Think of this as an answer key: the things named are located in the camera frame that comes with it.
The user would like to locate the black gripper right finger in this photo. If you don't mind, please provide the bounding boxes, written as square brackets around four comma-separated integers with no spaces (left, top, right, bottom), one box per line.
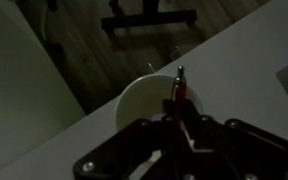
[179,100,288,180]

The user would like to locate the dark red pen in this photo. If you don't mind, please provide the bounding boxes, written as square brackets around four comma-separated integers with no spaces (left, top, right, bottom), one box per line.
[171,66,186,121]

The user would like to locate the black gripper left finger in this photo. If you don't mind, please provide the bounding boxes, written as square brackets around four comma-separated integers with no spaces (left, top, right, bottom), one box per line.
[73,100,177,180]

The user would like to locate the black stand base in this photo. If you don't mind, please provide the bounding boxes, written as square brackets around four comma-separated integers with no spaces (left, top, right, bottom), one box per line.
[101,0,197,33]

